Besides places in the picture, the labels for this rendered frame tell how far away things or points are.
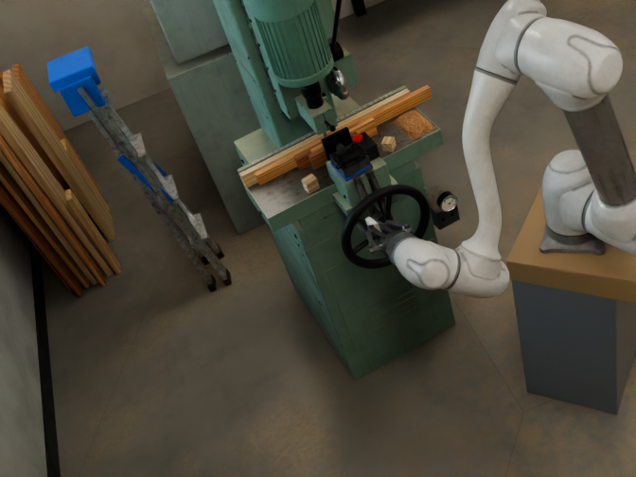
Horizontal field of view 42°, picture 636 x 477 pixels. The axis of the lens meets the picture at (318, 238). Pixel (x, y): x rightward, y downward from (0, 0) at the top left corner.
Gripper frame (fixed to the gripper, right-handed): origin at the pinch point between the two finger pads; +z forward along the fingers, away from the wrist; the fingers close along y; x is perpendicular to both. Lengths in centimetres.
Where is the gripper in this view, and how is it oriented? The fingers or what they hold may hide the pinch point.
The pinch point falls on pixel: (373, 225)
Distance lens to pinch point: 231.1
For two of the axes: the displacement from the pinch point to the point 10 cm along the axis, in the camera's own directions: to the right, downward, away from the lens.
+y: -8.8, 4.6, -1.4
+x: 3.8, 8.4, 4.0
